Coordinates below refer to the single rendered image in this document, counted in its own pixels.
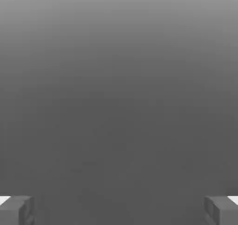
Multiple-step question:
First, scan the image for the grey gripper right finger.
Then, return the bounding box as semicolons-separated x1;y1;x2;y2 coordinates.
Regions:
204;195;238;225

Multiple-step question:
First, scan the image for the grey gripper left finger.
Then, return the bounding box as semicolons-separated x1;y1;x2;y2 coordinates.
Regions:
0;195;35;225

